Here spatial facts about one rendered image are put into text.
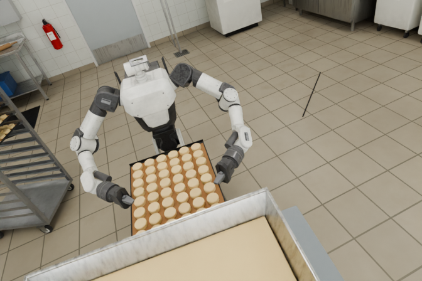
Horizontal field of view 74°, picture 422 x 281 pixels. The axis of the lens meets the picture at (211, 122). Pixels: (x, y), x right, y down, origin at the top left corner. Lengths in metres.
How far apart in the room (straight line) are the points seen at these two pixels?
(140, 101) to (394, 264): 1.73
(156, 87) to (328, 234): 1.47
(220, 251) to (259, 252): 0.08
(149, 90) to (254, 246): 1.00
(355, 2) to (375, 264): 3.45
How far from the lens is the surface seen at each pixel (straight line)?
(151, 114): 1.51
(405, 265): 2.13
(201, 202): 1.18
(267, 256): 0.64
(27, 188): 3.25
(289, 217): 0.79
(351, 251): 2.10
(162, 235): 0.68
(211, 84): 1.46
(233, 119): 1.41
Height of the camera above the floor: 1.84
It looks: 36 degrees down
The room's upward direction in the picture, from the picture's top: 15 degrees counter-clockwise
